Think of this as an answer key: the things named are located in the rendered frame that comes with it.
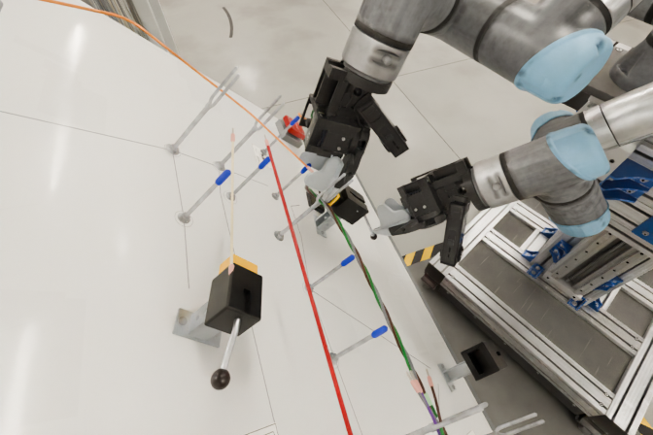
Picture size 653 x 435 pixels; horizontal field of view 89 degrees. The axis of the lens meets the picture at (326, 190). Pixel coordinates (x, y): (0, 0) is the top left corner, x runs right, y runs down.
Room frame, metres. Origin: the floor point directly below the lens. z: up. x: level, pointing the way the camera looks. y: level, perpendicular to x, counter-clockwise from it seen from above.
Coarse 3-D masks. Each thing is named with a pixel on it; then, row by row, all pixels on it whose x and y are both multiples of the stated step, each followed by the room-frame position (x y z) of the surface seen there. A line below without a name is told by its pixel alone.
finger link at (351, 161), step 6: (360, 144) 0.33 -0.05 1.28; (360, 150) 0.32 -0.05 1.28; (348, 156) 0.32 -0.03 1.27; (354, 156) 0.31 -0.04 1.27; (360, 156) 0.31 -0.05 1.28; (348, 162) 0.31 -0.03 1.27; (354, 162) 0.31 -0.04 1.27; (360, 162) 0.31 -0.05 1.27; (342, 168) 0.31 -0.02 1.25; (348, 168) 0.30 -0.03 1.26; (354, 168) 0.30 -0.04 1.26; (348, 174) 0.30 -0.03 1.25; (354, 174) 0.30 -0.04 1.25; (342, 180) 0.30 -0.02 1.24; (348, 180) 0.30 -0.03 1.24; (336, 186) 0.30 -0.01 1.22
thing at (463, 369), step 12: (468, 348) 0.13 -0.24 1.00; (480, 348) 0.13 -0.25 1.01; (492, 348) 0.13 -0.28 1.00; (468, 360) 0.11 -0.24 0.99; (480, 360) 0.12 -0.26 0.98; (492, 360) 0.11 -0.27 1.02; (444, 372) 0.10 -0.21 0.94; (456, 372) 0.10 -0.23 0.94; (468, 372) 0.10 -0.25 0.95; (480, 372) 0.10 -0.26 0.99; (492, 372) 0.09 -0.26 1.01
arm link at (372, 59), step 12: (360, 36) 0.37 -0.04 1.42; (348, 48) 0.37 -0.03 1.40; (360, 48) 0.36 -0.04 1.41; (372, 48) 0.35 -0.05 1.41; (384, 48) 0.35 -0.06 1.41; (348, 60) 0.36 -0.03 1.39; (360, 60) 0.35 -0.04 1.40; (372, 60) 0.35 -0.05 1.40; (384, 60) 0.34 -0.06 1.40; (396, 60) 0.35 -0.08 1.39; (360, 72) 0.35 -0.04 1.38; (372, 72) 0.34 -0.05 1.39; (384, 72) 0.35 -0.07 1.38; (396, 72) 0.36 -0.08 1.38
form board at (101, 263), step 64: (64, 0) 0.49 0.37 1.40; (0, 64) 0.30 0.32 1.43; (64, 64) 0.35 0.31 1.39; (128, 64) 0.44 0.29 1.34; (0, 128) 0.22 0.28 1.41; (64, 128) 0.25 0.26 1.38; (128, 128) 0.30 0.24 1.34; (0, 192) 0.15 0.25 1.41; (64, 192) 0.18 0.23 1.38; (128, 192) 0.21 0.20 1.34; (192, 192) 0.25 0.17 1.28; (256, 192) 0.31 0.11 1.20; (0, 256) 0.10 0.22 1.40; (64, 256) 0.12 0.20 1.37; (128, 256) 0.13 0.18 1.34; (192, 256) 0.16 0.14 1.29; (256, 256) 0.19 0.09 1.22; (320, 256) 0.24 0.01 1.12; (384, 256) 0.33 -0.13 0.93; (0, 320) 0.06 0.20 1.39; (64, 320) 0.07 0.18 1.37; (128, 320) 0.08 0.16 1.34; (384, 320) 0.17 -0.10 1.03; (0, 384) 0.03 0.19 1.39; (64, 384) 0.03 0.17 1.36; (128, 384) 0.03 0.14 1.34; (192, 384) 0.04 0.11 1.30; (256, 384) 0.05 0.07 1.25; (320, 384) 0.05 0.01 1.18; (384, 384) 0.07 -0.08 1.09
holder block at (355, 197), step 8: (344, 192) 0.33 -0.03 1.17; (352, 192) 0.34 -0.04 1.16; (344, 200) 0.32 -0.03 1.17; (352, 200) 0.32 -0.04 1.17; (360, 200) 0.34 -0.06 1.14; (336, 208) 0.31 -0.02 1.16; (344, 208) 0.31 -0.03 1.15; (352, 208) 0.31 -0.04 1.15; (360, 208) 0.32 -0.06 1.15; (344, 216) 0.31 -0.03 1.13; (352, 216) 0.31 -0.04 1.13; (360, 216) 0.31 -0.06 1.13; (352, 224) 0.31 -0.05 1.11
